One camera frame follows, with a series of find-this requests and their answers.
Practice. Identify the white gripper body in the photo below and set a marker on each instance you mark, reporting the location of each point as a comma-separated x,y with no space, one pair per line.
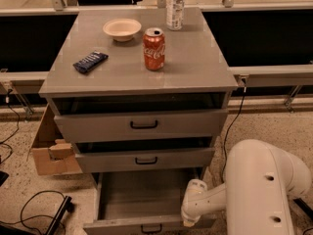
190,211

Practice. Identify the grey bottom drawer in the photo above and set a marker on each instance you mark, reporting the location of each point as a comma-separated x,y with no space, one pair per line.
144,202

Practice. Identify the grey drawer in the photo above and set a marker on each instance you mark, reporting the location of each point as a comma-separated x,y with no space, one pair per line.
144,202
144,154
142,117

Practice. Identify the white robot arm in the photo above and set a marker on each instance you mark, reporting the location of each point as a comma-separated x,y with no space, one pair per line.
259,181

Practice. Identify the grey middle drawer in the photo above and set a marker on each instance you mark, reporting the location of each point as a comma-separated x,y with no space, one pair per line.
144,154

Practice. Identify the grey top drawer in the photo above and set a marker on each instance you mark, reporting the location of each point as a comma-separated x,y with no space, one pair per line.
142,117

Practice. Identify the grey drawer cabinet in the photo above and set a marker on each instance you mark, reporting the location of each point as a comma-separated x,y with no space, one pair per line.
193,61

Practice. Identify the black stand leg right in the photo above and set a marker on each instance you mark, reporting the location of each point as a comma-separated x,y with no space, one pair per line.
304,207

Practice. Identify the black stand leg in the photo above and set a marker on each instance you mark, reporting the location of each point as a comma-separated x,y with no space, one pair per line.
304,207
66,206

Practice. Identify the black stand leg left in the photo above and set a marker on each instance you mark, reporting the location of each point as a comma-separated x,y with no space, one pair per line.
66,206

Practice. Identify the brown cardboard box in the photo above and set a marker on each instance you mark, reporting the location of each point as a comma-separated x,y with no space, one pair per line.
52,155

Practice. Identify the red cola can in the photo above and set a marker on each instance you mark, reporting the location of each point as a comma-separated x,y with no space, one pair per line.
154,48

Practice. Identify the dark blue snack packet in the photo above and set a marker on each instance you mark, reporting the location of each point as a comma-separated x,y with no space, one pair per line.
89,62

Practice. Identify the white paper bowl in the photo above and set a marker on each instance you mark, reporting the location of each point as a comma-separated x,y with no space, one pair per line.
122,30

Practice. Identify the clear plastic water bottle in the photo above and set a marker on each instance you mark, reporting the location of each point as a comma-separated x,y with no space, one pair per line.
174,14

